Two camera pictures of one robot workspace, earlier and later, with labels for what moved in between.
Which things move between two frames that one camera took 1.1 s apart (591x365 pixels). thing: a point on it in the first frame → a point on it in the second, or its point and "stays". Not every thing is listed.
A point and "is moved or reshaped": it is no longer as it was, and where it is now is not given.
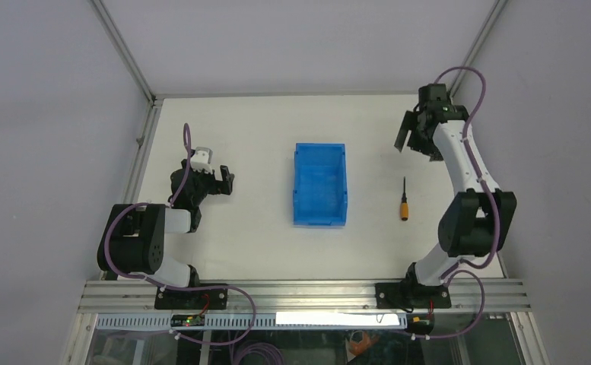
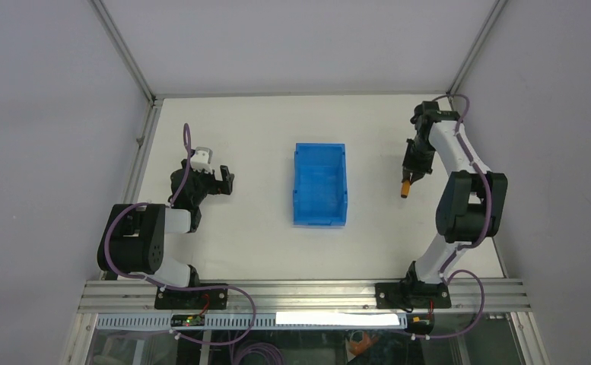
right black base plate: [397, 296] stays
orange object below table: [356, 348] stays
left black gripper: [216, 185] stays
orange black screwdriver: [405, 207] is moved or reshaped
